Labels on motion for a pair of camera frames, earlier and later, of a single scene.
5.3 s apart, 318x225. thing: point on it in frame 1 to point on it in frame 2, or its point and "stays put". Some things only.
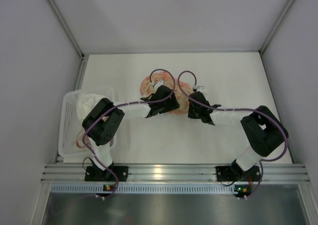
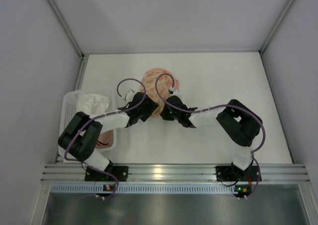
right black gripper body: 196,106 to 168,108
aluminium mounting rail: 274,174 stays put
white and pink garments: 85,103 stays put
